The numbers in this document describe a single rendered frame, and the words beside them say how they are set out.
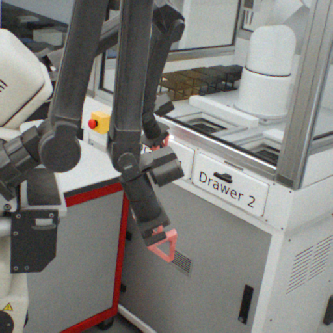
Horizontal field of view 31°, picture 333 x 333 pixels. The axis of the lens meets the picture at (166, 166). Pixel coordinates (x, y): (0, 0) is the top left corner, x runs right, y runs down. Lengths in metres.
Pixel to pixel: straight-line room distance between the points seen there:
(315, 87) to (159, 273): 1.02
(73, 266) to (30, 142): 1.18
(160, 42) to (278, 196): 0.60
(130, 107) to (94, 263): 1.28
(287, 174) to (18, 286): 0.85
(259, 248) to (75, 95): 1.06
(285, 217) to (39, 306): 0.96
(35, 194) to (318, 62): 0.85
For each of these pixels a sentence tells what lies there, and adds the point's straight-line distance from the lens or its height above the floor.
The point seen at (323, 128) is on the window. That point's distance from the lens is 1.88.
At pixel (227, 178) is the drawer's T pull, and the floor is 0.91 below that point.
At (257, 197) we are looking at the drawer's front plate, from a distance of 1.90.
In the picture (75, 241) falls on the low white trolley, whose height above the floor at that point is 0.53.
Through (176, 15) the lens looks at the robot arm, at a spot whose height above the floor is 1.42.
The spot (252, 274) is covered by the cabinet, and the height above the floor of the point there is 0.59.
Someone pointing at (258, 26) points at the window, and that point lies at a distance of 1.85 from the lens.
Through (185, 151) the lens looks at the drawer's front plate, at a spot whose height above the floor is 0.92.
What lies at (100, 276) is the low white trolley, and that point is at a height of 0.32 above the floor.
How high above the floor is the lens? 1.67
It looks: 23 degrees down
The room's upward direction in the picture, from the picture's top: 8 degrees clockwise
